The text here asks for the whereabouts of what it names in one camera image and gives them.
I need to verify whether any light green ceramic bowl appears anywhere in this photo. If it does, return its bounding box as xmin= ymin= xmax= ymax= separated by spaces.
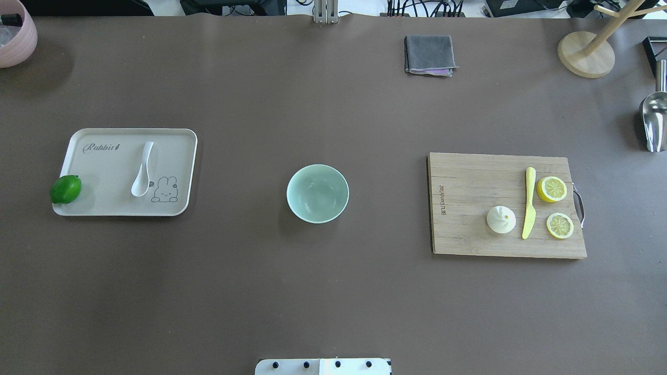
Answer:
xmin=286 ymin=164 xmax=350 ymax=224

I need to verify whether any folded grey cloth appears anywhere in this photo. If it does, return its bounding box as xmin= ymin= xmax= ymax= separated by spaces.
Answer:
xmin=404 ymin=35 xmax=458 ymax=78

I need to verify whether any lower lemon half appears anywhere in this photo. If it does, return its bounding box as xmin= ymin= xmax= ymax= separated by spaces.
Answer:
xmin=546 ymin=212 xmax=574 ymax=239

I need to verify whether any bamboo cutting board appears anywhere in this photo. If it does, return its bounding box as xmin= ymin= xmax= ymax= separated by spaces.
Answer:
xmin=427 ymin=153 xmax=587 ymax=259

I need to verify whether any lemon half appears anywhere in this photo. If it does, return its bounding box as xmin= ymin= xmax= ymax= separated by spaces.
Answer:
xmin=546 ymin=212 xmax=574 ymax=239
xmin=536 ymin=176 xmax=569 ymax=203

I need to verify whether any beige rabbit serving tray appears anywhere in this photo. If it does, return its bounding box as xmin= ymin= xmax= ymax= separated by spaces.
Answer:
xmin=53 ymin=128 xmax=197 ymax=217

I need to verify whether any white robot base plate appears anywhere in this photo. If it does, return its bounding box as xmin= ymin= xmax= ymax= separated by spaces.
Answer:
xmin=254 ymin=358 xmax=392 ymax=374

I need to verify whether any wooden mug tree stand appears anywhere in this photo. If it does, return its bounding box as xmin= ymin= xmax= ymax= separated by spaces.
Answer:
xmin=557 ymin=1 xmax=666 ymax=79

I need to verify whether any white ceramic soup spoon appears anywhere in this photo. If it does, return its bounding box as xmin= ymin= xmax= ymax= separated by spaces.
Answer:
xmin=131 ymin=142 xmax=153 ymax=197

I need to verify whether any silver bracket at table edge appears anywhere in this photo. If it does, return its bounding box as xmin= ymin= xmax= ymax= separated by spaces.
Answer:
xmin=313 ymin=0 xmax=339 ymax=24

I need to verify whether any black box at edge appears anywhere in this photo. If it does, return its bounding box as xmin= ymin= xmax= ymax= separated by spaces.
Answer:
xmin=641 ymin=36 xmax=667 ymax=76

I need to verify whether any green lime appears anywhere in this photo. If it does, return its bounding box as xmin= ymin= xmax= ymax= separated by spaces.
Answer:
xmin=50 ymin=175 xmax=82 ymax=204

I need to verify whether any upper lemon half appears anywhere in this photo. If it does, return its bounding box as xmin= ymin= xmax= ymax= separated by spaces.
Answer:
xmin=536 ymin=176 xmax=569 ymax=203

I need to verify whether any yellow plastic knife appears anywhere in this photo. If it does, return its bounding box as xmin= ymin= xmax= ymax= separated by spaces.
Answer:
xmin=522 ymin=167 xmax=536 ymax=240

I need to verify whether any metal scoop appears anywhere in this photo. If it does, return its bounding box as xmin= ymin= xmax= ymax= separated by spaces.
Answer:
xmin=640 ymin=59 xmax=666 ymax=153

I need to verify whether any pink bowl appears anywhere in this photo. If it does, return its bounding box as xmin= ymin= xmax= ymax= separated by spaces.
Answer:
xmin=1 ymin=1 xmax=38 ymax=68

